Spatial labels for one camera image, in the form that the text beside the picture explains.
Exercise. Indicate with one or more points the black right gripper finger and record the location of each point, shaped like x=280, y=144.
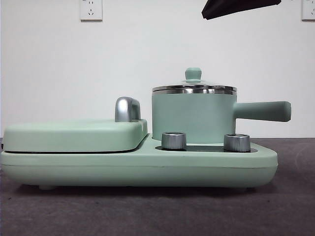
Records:
x=233, y=8

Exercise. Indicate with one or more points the glass lid with green knob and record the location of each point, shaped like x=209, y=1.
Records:
x=193, y=73

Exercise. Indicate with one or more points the silver control knob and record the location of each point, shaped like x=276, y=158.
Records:
x=236, y=142
x=173, y=141

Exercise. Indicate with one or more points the mint green breakfast machine base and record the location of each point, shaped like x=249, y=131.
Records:
x=123, y=167

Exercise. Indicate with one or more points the mint green griddle lid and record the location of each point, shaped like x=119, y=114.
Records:
x=73, y=135

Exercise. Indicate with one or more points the white wall socket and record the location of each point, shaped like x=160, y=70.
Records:
x=308, y=9
x=90, y=9

